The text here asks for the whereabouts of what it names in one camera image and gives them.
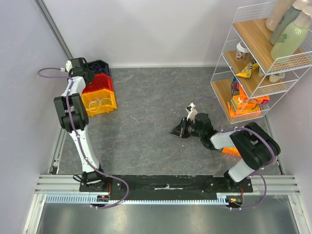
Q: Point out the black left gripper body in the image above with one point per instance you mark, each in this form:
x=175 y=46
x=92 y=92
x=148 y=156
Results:
x=90 y=75

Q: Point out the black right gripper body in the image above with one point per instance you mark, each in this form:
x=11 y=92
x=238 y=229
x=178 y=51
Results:
x=183 y=127

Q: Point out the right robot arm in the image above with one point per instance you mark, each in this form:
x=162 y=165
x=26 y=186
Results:
x=256 y=148

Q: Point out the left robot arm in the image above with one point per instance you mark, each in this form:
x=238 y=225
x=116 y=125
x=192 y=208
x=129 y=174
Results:
x=74 y=119

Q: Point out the black plastic bin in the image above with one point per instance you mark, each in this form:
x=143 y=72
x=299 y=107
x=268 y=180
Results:
x=99 y=67

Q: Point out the red plastic bin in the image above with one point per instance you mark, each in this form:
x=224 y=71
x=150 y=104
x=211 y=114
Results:
x=100 y=81

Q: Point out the yellow plastic bin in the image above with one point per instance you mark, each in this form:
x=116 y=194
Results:
x=99 y=102

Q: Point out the green orange box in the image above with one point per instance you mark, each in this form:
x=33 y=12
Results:
x=231 y=151

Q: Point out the orange snack boxes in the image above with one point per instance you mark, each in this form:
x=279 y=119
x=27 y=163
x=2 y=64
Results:
x=240 y=104

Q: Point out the colourful small carton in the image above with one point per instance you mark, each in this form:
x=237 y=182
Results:
x=235 y=87

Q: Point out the yellow snack bag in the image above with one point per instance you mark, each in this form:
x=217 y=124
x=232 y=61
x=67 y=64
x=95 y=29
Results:
x=248 y=70

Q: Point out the paper coffee cup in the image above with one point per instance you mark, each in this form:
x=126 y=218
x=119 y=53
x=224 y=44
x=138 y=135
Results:
x=242 y=51

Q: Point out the small white bottle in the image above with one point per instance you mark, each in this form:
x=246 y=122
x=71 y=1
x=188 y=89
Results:
x=274 y=77

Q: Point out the green lotion bottle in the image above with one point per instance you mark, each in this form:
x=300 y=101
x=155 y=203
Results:
x=293 y=36

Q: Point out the beige bottle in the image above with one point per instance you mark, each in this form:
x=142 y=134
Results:
x=277 y=13

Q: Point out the grey green bottle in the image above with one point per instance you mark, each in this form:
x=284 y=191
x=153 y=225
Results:
x=290 y=15

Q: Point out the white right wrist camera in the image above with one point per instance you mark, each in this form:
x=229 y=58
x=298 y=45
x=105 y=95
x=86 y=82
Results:
x=192 y=112

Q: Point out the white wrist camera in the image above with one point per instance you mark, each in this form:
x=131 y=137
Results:
x=68 y=67
x=192 y=112

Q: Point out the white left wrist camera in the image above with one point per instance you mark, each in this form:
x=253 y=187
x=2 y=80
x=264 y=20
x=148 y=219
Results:
x=68 y=67

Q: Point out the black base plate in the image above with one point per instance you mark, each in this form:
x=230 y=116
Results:
x=168 y=188

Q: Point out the white wire shelf rack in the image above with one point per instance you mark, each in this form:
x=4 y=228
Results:
x=249 y=26

